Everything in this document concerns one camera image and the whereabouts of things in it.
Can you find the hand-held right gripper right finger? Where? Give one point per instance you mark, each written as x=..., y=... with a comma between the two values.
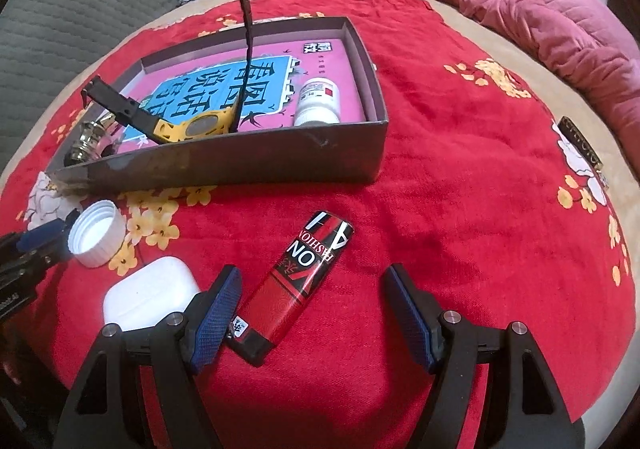
x=407, y=319

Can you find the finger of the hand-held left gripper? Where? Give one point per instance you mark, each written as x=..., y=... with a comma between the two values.
x=42, y=235
x=50, y=259

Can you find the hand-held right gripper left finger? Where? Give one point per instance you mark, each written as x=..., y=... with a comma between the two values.
x=215, y=324

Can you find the white bottle cap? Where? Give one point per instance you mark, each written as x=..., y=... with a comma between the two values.
x=97, y=234

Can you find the red black lighter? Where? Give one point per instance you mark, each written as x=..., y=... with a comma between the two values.
x=295, y=289

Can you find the black perfume bottle gold cap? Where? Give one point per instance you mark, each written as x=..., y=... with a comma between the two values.
x=90, y=141

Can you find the grey cardboard box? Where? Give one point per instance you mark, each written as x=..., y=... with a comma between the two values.
x=240, y=161

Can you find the white pill bottle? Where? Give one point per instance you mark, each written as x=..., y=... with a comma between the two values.
x=316, y=101

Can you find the white earbuds case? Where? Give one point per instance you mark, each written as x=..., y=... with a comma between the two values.
x=150, y=291

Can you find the red floral blanket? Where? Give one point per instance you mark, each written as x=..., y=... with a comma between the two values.
x=450, y=179

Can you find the grey quilted headboard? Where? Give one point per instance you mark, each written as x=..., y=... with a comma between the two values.
x=75, y=19

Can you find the black gold hair clip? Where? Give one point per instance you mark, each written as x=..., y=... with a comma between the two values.
x=582, y=151

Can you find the pink book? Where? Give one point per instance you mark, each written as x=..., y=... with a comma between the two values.
x=320, y=59

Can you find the pink quilt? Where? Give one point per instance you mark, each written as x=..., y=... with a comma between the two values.
x=540, y=14

